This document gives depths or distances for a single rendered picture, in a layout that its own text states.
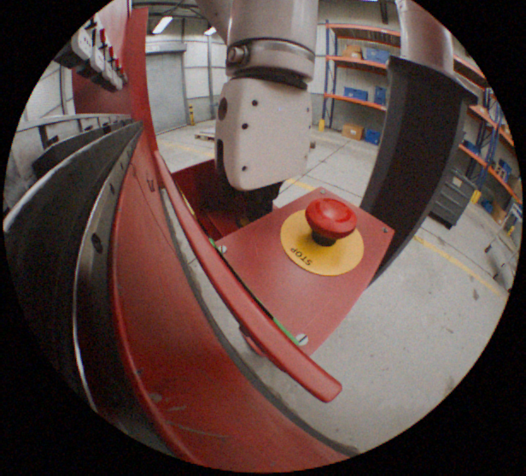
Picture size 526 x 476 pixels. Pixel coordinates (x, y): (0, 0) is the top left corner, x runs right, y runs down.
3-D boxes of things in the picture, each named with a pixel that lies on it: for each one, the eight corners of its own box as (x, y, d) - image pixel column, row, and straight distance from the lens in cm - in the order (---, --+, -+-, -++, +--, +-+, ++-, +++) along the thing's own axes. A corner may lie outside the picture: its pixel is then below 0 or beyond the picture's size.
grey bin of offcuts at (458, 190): (443, 210, 319) (462, 171, 307) (452, 232, 271) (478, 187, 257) (406, 189, 289) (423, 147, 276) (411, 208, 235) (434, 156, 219)
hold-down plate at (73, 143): (58, 164, 28) (51, 143, 28) (37, 182, 31) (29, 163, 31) (104, 135, 56) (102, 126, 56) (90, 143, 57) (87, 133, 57)
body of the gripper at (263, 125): (246, 54, 12) (242, 203, 13) (330, 85, 19) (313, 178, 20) (204, 74, 18) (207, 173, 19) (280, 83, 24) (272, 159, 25)
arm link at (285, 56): (259, 28, 12) (255, 66, 11) (331, 64, 19) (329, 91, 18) (207, 57, 19) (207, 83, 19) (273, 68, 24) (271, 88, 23)
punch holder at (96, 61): (95, 62, 77) (97, 27, 84) (75, 73, 79) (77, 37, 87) (103, 71, 90) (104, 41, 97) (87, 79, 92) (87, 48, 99)
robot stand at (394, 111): (315, 285, 101) (387, 76, 51) (341, 298, 102) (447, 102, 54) (300, 308, 93) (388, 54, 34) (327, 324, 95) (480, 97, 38)
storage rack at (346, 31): (400, 152, 618) (414, 45, 682) (403, 159, 521) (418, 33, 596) (329, 128, 635) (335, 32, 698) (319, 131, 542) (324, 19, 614)
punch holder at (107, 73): (106, 73, 95) (106, 44, 101) (90, 81, 97) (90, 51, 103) (112, 79, 109) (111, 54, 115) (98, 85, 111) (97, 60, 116)
